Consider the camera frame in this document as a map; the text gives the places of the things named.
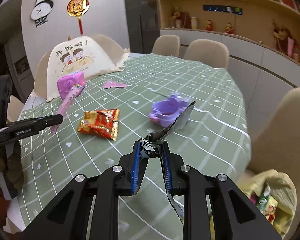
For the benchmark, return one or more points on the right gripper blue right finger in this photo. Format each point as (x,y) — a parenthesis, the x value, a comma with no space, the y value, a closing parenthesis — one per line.
(166,169)

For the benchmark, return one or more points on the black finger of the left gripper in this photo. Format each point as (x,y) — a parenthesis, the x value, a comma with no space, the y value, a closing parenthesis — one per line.
(42,123)

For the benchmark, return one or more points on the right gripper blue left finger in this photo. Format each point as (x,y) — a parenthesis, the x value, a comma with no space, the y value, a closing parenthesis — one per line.
(135,184)

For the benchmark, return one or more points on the grey foil wrapper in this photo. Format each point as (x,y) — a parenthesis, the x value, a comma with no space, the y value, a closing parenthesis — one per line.
(151,147)

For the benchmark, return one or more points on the pink wrapper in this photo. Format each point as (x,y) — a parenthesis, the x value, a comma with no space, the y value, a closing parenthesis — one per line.
(75,90)

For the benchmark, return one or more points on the red gold snack packet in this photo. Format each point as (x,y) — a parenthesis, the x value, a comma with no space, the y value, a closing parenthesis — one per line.
(103,123)

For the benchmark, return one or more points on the pink plastic spoon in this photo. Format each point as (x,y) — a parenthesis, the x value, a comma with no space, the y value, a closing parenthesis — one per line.
(113,84)

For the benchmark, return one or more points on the green milk carton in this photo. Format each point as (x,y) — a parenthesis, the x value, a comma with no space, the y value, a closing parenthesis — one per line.
(264,197)

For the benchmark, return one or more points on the beige chair left side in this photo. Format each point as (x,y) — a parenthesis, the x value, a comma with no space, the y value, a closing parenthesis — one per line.
(15,107)

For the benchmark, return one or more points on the pink square toy box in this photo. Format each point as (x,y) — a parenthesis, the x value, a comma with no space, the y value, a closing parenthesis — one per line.
(65,83)

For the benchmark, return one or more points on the purple toy carriage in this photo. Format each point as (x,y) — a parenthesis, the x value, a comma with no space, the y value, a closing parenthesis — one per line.
(166,111)

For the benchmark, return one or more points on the green checked tablecloth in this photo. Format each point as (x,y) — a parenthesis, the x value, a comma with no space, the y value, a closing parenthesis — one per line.
(215,139)

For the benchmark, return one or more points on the cream folding food cover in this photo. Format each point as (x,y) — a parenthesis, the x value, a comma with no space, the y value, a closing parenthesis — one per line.
(93,55)

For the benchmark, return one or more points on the beige chair far left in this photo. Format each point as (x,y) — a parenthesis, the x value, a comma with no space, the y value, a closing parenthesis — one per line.
(167,45)

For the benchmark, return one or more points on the wooden shelf cabinet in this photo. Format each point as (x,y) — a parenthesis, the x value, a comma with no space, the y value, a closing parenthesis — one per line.
(264,33)

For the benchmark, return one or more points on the panda wall clock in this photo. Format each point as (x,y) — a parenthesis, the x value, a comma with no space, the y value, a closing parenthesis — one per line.
(41,10)

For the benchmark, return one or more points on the red gold wall ornament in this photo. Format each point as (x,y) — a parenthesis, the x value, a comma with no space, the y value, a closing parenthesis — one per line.
(77,8)

